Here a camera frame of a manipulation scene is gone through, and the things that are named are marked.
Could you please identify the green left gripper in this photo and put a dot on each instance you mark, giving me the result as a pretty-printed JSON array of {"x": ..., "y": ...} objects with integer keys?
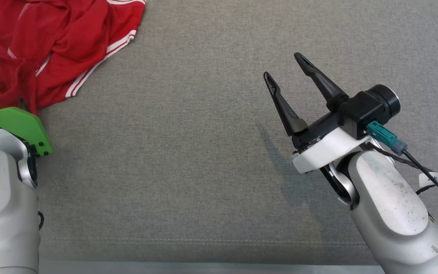
[{"x": 17, "y": 120}]

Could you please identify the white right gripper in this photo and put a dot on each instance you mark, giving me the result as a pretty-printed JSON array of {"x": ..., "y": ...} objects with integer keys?
[{"x": 329, "y": 150}]

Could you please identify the red shorts white stripes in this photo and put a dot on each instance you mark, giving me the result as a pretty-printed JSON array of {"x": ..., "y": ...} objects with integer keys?
[{"x": 70, "y": 45}]

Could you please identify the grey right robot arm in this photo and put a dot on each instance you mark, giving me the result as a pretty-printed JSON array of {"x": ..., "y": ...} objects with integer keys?
[{"x": 394, "y": 213}]

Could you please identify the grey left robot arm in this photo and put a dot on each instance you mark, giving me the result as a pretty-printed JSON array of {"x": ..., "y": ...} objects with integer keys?
[{"x": 2, "y": 209}]

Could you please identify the grey fabric sofa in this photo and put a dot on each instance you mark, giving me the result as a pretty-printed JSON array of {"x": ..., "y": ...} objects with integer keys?
[{"x": 203, "y": 152}]

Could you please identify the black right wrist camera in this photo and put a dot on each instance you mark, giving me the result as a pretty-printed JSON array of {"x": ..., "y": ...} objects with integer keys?
[{"x": 359, "y": 110}]

